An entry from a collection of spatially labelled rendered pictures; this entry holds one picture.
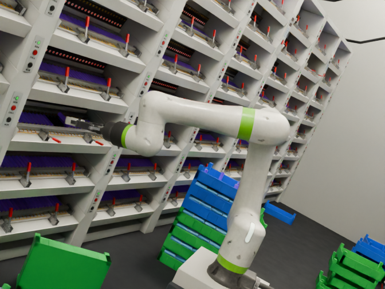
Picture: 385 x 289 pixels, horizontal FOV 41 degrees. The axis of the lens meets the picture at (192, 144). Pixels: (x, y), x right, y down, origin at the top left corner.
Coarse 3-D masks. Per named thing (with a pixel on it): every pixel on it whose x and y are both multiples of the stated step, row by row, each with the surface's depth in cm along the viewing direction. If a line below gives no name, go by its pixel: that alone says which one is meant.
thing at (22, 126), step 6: (18, 126) 182; (24, 126) 185; (30, 126) 188; (36, 126) 191; (42, 126) 194; (48, 126) 197; (54, 126) 201; (24, 132) 184; (60, 132) 203; (66, 132) 207; (72, 132) 210; (78, 132) 213; (84, 132) 217; (90, 132) 220; (96, 138) 223; (102, 138) 227
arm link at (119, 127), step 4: (124, 120) 192; (116, 124) 190; (120, 124) 190; (124, 124) 189; (128, 124) 189; (112, 128) 189; (116, 128) 189; (120, 128) 188; (112, 132) 189; (116, 132) 188; (120, 132) 187; (112, 136) 189; (116, 136) 188; (120, 136) 187; (112, 140) 190; (116, 140) 189; (120, 140) 188; (116, 144) 190; (120, 144) 189; (124, 148) 190
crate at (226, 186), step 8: (200, 168) 266; (208, 168) 283; (200, 176) 266; (208, 176) 264; (216, 176) 283; (224, 176) 282; (208, 184) 265; (216, 184) 263; (224, 184) 262; (232, 184) 281; (224, 192) 262; (232, 192) 261
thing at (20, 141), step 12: (60, 108) 217; (72, 108) 223; (96, 120) 234; (12, 144) 178; (24, 144) 182; (36, 144) 188; (48, 144) 193; (60, 144) 199; (72, 144) 205; (84, 144) 212; (96, 144) 220; (108, 144) 229
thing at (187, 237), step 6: (174, 222) 271; (174, 228) 271; (180, 228) 270; (174, 234) 271; (180, 234) 270; (186, 234) 269; (186, 240) 269; (192, 240) 268; (198, 240) 267; (192, 246) 268; (198, 246) 267; (204, 246) 266; (210, 246) 265; (216, 252) 264
